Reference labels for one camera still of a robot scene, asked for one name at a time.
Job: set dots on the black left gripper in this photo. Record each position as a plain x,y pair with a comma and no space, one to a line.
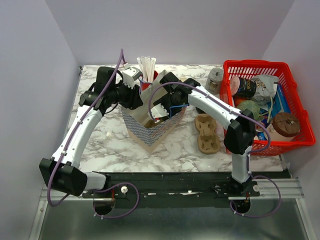
134,100

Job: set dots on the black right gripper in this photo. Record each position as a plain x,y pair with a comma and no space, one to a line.
163,100

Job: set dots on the brown pulp cup carrier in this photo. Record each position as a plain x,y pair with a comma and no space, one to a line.
208,142
151,124

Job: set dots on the checkered paper takeout bag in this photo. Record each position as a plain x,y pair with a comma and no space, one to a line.
134,120

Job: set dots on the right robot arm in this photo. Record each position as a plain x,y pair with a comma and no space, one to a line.
239,125

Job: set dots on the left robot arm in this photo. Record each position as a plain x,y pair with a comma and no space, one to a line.
61,172

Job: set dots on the red plastic straw holder cup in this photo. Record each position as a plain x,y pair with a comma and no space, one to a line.
144,84

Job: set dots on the white wrapped straws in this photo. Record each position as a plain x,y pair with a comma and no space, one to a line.
147,67

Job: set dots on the grey marbled block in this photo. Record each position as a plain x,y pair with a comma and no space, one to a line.
214,81

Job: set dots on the dark printed cup in basket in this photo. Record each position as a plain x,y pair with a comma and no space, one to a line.
242,87

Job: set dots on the green round sponge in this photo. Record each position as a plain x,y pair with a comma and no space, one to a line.
252,106

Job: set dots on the crumpled silver snack bag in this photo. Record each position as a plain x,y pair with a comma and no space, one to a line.
266,88

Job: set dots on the blue package in basket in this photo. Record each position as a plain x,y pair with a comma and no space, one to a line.
279,103

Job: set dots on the brown round cake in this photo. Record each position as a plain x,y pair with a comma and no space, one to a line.
283,127

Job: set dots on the red plastic basket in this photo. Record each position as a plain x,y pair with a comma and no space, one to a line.
249,68

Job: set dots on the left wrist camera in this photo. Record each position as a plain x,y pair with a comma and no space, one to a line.
130,75

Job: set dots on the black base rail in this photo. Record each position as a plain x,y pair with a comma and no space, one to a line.
173,189

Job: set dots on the aluminium frame rail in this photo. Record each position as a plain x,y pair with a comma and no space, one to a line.
284,188

